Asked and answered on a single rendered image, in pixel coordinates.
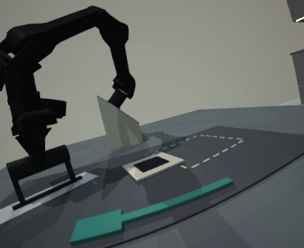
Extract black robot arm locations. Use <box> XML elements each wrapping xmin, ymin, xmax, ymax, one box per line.
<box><xmin>0</xmin><ymin>6</ymin><xmax>135</xmax><ymax>119</ymax></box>

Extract teal flat trowel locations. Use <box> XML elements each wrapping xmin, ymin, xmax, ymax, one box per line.
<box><xmin>70</xmin><ymin>178</ymin><xmax>234</xmax><ymax>246</ymax></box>

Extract beige square tile with black centre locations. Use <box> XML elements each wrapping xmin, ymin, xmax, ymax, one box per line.
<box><xmin>122</xmin><ymin>151</ymin><xmax>185</xmax><ymax>183</ymax></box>

